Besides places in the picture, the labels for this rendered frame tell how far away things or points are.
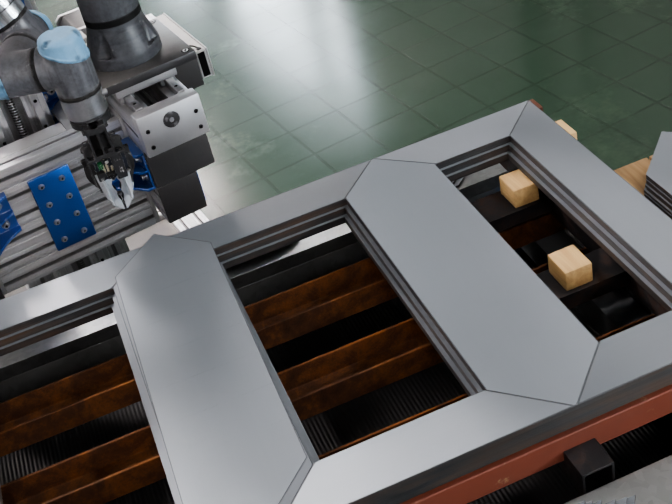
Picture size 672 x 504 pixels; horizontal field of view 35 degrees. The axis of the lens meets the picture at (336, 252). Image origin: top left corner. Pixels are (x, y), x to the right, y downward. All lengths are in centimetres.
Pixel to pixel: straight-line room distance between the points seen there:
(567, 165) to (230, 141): 217
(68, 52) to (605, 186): 92
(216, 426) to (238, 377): 10
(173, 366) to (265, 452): 26
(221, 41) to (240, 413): 324
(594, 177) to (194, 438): 82
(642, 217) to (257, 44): 298
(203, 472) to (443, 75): 272
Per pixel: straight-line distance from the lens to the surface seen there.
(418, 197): 190
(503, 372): 154
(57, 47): 181
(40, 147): 222
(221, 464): 152
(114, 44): 217
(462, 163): 200
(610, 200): 184
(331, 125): 386
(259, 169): 372
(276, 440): 152
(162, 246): 195
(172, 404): 163
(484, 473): 150
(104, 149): 190
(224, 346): 169
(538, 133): 202
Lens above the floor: 195
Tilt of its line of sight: 37 degrees down
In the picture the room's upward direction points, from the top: 14 degrees counter-clockwise
